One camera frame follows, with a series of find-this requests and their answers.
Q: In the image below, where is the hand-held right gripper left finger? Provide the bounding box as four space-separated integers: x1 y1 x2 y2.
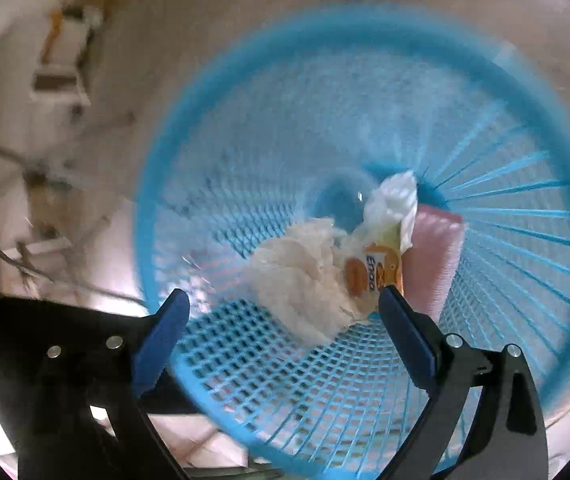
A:
20 288 190 480

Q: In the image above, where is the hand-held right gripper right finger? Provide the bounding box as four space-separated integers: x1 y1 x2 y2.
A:
375 285 550 480

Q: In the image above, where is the pink mesh sponge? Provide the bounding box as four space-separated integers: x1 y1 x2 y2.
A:
402 204 466 323

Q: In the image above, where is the orange snack wrapper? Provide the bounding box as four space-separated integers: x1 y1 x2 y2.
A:
340 170 420 318

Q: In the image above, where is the white cloth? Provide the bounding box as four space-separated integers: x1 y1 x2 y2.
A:
242 217 370 347

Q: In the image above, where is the blue plastic basket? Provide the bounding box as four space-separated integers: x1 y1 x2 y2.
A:
135 10 570 476

